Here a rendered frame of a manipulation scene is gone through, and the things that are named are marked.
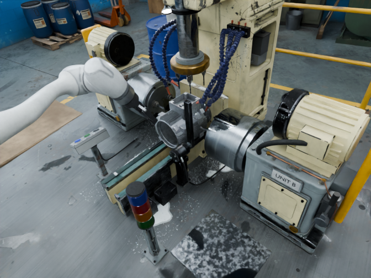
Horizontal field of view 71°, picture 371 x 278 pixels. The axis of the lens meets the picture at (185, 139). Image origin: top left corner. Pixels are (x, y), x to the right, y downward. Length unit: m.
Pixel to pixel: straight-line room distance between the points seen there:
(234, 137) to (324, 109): 0.35
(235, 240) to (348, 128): 0.54
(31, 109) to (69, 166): 0.81
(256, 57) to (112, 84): 0.75
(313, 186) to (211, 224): 0.40
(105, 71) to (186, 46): 0.37
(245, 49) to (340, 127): 0.58
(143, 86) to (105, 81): 0.48
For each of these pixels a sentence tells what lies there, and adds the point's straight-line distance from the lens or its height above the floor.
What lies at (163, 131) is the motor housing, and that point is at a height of 0.98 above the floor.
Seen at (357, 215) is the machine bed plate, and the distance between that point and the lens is 1.39.
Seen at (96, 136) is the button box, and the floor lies 1.06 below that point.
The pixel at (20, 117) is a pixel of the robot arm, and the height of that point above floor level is 1.45.
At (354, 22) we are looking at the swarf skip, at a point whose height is 0.35.
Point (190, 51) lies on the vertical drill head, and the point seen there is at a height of 1.39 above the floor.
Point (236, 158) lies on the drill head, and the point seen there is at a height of 1.06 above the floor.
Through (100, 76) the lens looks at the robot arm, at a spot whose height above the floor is 1.43.
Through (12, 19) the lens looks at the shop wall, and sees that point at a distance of 6.81.
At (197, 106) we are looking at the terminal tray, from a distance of 1.30.
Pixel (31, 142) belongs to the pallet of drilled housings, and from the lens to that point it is 3.15.
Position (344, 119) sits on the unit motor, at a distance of 0.90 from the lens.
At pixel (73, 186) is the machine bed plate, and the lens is 1.51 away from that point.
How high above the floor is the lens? 1.84
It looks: 41 degrees down
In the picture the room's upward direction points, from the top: 6 degrees counter-clockwise
